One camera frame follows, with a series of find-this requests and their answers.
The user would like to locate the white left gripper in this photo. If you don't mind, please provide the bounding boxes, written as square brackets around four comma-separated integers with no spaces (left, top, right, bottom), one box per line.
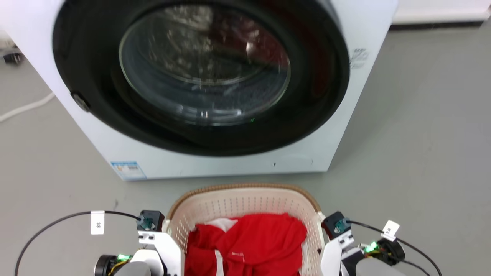
[137,230,183,276]

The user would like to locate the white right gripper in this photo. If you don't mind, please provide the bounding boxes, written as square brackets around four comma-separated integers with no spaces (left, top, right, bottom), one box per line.
[320,232,356,276]

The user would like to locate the cream plastic laundry basket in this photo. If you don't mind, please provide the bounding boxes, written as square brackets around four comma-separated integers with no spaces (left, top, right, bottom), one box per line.
[166,183,327,276]

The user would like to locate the white garment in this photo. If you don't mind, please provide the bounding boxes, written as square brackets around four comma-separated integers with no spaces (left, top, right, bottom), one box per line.
[203,217,239,233]

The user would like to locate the red garment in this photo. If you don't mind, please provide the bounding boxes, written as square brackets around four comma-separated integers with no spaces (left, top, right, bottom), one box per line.
[184,213,308,276]

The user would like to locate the blue energy label sticker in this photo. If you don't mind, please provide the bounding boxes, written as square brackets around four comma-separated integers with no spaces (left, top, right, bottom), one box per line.
[110,161,147,181]

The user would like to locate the white front-load washing machine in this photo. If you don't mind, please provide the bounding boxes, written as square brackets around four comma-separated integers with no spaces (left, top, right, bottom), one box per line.
[0,0,398,181]

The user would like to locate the black round washer door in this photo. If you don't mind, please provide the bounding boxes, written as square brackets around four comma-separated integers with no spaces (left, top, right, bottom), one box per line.
[53,0,350,157]

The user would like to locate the small black floor object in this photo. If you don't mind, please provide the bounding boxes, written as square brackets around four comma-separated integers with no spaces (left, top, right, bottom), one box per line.
[3,51,25,65]

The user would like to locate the white cable label tag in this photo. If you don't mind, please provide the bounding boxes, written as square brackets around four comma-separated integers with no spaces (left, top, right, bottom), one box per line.
[91,210,105,235]
[382,220,400,242]

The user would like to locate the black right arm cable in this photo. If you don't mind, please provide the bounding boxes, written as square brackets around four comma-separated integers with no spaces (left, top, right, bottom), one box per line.
[345,219,443,276]

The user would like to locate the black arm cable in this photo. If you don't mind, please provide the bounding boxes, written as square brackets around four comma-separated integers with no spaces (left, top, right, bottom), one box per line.
[14,210,142,276]
[345,219,443,276]

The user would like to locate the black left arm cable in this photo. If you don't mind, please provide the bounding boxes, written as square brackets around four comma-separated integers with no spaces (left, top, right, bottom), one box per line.
[14,210,142,276]

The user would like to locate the white hose on floor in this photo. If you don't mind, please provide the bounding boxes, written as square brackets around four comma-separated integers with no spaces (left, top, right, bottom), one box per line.
[0,92,56,123]

